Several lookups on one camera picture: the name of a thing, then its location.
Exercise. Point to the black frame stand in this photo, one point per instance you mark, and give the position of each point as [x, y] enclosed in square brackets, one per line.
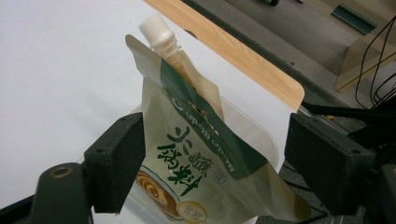
[348, 113]

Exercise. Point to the translucent plastic container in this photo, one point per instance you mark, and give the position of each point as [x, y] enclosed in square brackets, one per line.
[258, 140]

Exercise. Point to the wooden table edge strip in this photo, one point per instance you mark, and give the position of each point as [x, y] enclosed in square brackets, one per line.
[236, 53]

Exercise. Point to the green and beige sauce pouch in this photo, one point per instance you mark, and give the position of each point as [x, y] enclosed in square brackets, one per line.
[193, 161]

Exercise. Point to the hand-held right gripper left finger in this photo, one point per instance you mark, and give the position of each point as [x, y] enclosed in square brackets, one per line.
[116, 161]

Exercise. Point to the yellow and black tape strip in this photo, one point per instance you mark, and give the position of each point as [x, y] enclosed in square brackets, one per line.
[330, 117]

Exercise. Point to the white paper sheet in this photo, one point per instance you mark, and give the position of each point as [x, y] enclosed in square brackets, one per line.
[62, 77]

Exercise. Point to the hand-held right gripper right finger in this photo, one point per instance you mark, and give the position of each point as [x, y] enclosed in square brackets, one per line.
[327, 161]

